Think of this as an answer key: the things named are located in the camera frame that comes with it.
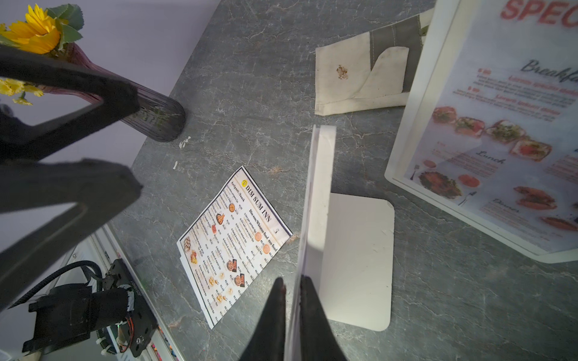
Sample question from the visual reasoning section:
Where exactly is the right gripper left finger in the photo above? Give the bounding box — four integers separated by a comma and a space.
239, 278, 286, 361

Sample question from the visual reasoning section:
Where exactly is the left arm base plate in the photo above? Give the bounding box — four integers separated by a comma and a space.
95, 259, 158, 359

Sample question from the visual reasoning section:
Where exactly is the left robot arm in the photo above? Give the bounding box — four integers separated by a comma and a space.
1, 46, 141, 353

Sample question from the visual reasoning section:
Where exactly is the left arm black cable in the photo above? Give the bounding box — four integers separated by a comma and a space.
8, 260, 104, 310

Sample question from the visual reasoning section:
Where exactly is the yellow sunflower bouquet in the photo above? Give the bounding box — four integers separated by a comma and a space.
1, 4, 84, 106

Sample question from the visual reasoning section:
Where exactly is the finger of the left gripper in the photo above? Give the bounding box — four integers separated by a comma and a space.
1, 45, 140, 162
1, 159, 142, 309

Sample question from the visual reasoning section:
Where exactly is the special menu sheet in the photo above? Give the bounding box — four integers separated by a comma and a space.
403, 0, 578, 254

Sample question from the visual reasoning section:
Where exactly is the dim sum menu sheet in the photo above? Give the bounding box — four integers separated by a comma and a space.
177, 166, 293, 326

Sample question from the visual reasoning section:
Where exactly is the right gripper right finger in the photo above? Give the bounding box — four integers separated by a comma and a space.
300, 275, 347, 361

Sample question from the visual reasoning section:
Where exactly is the white menu holder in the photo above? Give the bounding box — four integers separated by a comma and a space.
284, 126, 394, 360
384, 0, 578, 265

